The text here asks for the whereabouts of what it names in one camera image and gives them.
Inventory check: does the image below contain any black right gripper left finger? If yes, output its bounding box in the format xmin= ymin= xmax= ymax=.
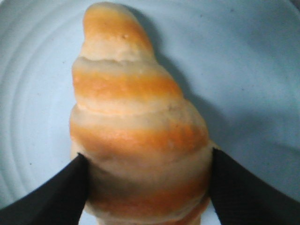
xmin=0 ymin=154 xmax=88 ymax=225

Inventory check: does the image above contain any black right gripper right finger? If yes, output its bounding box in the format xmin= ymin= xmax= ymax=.
xmin=209 ymin=148 xmax=300 ymax=225

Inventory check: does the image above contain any golden croissant bread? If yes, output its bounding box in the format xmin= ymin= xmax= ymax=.
xmin=70 ymin=2 xmax=214 ymax=225

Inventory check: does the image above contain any light green round plate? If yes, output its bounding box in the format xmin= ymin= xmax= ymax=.
xmin=0 ymin=0 xmax=300 ymax=207

